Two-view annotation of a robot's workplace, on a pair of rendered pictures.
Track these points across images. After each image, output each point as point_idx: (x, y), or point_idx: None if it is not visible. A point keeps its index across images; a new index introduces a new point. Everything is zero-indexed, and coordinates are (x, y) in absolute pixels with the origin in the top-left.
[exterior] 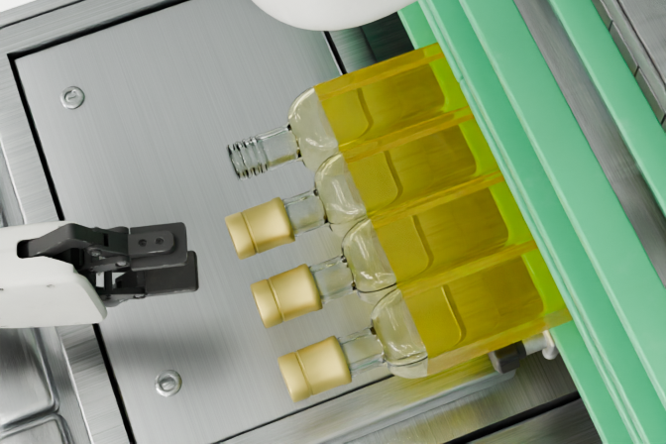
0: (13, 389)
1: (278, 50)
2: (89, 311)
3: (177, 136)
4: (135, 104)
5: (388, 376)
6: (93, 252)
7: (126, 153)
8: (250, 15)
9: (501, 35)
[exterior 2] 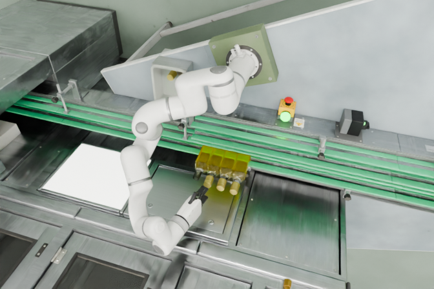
0: (192, 244)
1: (171, 175)
2: (200, 210)
3: (172, 196)
4: (160, 198)
5: (234, 195)
6: (198, 195)
7: (167, 204)
8: (161, 175)
9: (218, 129)
